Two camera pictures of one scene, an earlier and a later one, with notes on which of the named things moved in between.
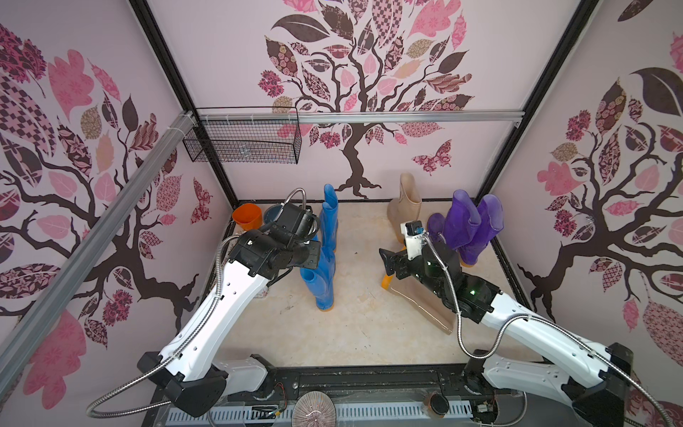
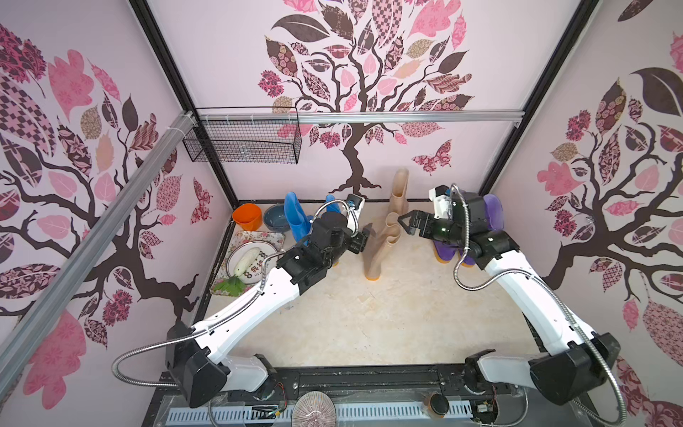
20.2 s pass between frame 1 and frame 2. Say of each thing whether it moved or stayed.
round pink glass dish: stayed
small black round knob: stayed
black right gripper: moved
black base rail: stayed
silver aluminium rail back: stayed
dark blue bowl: stayed
